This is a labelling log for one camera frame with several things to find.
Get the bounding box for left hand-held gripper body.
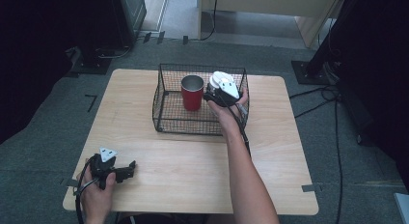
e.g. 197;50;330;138
89;147;119;190

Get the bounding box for thin black hanging cable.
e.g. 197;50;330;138
199;0;220;42

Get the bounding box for light wooden cabinet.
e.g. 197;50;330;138
196;0;345;50

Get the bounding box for black wire mesh basket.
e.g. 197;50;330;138
151;63;251;137

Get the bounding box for black stand base plate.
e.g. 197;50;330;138
290;59;333;87
68;44;113;75

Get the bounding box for black cable by stand base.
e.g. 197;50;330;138
95;43;135;61

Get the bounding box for long black floor cable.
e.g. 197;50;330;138
333;98;343;224

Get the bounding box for person's legs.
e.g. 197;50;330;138
115;212;235;224

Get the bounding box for red cup with steel inside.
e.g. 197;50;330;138
180;74;205;112

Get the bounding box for black cabinet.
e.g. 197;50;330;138
108;0;148;48

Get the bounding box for dark curtain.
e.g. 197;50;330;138
0;0;112;145
313;0;409;190

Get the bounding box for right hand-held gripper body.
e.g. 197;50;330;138
211;77;241;108

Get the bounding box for grey tape strip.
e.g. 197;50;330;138
301;183;323;193
61;178;80;188

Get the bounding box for person's left hand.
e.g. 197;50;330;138
79;171;118;219

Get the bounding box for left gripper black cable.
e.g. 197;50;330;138
74;154;98;224

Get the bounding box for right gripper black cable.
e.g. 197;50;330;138
221;94;252;158

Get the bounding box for black angled floor tape mark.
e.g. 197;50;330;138
84;94;98;113

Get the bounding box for person's right hand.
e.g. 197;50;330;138
206;87;250;135

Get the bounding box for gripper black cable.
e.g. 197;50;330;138
221;94;252;158
74;154;98;224

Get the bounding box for pale flat box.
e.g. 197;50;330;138
394;192;409;224

